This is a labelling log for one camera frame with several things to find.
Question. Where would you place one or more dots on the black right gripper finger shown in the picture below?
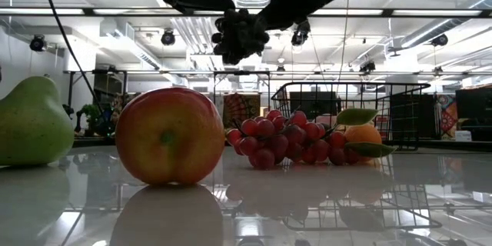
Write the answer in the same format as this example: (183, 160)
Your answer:
(286, 11)

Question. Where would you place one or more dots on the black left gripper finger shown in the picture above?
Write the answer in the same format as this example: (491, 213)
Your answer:
(209, 4)

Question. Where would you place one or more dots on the dark grape bunch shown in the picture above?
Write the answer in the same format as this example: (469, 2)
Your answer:
(240, 38)

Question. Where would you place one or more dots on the pale pink peach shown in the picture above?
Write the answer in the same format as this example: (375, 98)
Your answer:
(326, 120)

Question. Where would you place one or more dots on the red grape bunch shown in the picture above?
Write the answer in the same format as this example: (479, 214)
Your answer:
(269, 142)

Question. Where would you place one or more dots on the red-yellow apple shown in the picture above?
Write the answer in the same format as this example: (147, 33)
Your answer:
(169, 138)

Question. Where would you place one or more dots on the orange with green leaves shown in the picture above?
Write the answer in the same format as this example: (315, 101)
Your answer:
(363, 134)

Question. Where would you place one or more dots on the green pear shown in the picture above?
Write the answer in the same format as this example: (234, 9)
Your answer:
(30, 123)

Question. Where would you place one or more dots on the black ceiling spotlight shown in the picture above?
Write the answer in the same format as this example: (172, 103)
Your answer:
(301, 36)
(367, 67)
(168, 38)
(439, 40)
(37, 43)

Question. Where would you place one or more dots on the black monitor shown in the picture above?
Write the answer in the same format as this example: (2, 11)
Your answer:
(313, 104)
(474, 104)

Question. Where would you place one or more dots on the long ceiling light strip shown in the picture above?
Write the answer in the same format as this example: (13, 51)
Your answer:
(423, 11)

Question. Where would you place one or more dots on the green potted plant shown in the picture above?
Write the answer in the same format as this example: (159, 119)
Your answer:
(92, 112)

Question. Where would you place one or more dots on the black panel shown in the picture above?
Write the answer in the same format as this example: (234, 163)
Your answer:
(419, 115)

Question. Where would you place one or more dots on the colourful patterned cloth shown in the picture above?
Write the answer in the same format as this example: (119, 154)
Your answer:
(447, 119)

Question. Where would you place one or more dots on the white box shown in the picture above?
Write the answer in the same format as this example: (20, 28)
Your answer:
(463, 135)

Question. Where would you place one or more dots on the black metal frame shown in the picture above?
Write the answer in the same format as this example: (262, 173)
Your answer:
(242, 72)

